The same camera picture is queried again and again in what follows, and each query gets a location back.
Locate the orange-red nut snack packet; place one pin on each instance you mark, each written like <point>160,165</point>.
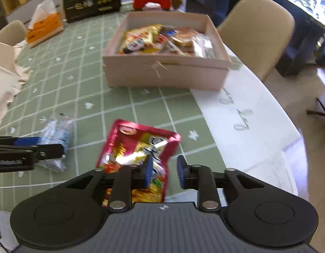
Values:
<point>185,37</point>

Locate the grey biscuit packet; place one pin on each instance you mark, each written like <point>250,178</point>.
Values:
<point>203,47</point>

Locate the green checked tablecloth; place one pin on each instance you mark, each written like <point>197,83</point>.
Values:
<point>68,79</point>

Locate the yellow guoba snack bag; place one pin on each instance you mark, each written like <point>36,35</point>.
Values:
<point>142,40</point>

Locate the red shiny snack packet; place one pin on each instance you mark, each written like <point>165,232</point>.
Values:
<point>129,143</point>

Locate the beige chair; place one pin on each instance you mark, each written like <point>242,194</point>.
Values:
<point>13,33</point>
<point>257,32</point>

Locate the pink cardboard box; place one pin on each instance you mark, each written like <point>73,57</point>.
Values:
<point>161,69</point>

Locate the beige chair right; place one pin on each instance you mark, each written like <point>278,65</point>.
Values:
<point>257,32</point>

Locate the blue white clear packet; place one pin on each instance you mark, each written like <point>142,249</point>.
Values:
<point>58,133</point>

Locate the cream cloth bag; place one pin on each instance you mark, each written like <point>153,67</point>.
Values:
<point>12,75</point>

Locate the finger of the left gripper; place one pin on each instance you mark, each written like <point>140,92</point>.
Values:
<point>27,141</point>

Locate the beige chair left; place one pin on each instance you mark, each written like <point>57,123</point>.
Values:
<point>13,33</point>

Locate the orange tissue box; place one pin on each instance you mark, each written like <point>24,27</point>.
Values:
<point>45,23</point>

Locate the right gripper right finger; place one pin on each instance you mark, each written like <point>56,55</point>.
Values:
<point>201,179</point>

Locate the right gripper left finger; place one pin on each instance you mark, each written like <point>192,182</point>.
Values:
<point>127,179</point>

